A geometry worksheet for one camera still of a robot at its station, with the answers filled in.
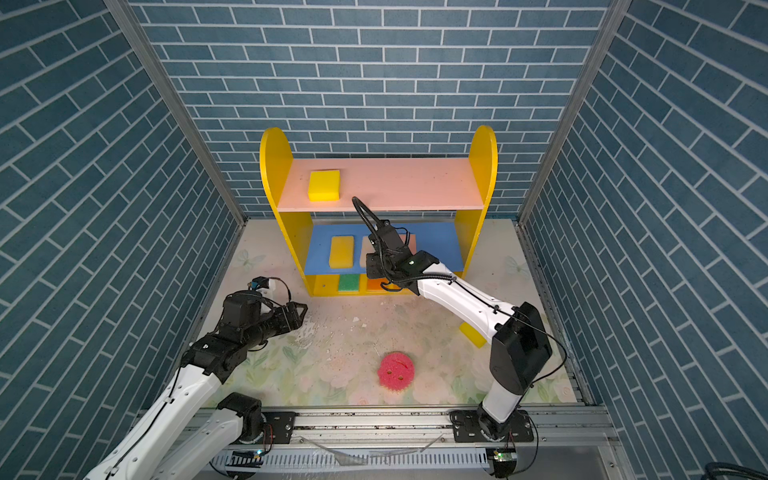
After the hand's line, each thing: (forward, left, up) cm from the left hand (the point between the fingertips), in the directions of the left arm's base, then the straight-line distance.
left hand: (300, 309), depth 79 cm
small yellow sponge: (-2, -49, -13) cm, 51 cm away
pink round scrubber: (-13, -26, -12) cm, 31 cm away
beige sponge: (+21, -17, +1) cm, 27 cm away
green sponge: (+16, -10, -12) cm, 22 cm away
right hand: (+13, -19, +6) cm, 23 cm away
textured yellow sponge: (+18, -10, +2) cm, 21 cm away
